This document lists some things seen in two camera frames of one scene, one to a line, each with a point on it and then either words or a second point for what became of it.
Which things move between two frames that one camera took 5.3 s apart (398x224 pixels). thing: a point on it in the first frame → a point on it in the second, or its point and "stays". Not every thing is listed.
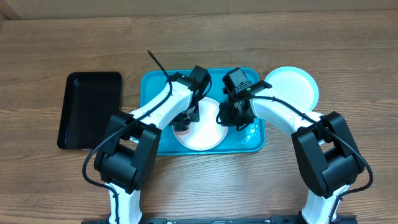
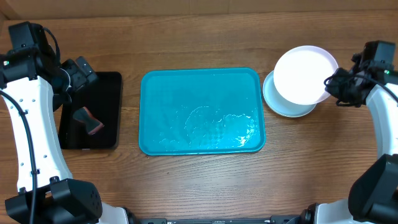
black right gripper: x=225 y=111 → x=331 y=88
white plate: x=209 y=132 → x=300 y=74
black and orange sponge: x=181 y=132 → x=92 y=124
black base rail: x=246 y=219 stays
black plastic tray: x=90 y=99 stays
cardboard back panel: x=46 y=9 stays
